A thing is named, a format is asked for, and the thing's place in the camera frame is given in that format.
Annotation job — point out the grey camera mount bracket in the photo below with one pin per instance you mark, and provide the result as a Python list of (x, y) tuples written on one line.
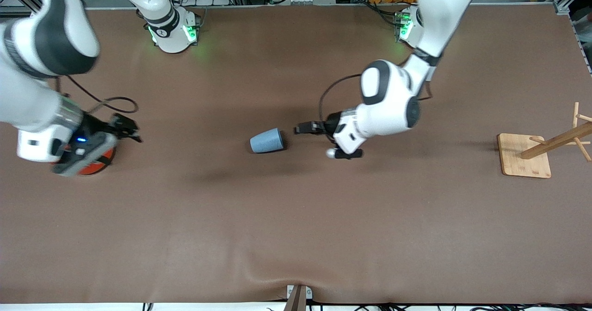
[(298, 297)]

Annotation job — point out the wooden cup rack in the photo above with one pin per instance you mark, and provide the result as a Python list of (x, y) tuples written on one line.
[(532, 165)]

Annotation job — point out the blue cup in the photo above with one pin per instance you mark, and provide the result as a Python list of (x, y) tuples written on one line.
[(267, 140)]

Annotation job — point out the orange can with grey lid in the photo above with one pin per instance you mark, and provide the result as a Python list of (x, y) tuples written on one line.
[(99, 163)]

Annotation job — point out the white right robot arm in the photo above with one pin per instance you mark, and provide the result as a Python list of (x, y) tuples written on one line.
[(51, 38)]

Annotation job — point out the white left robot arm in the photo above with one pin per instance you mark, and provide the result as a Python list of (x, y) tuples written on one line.
[(388, 102)]

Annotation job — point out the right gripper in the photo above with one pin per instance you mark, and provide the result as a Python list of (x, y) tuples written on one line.
[(98, 124)]

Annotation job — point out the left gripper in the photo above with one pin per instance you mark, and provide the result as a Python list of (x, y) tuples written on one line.
[(331, 122)]

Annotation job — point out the brown table mat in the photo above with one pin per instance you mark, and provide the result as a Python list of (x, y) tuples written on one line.
[(296, 209)]

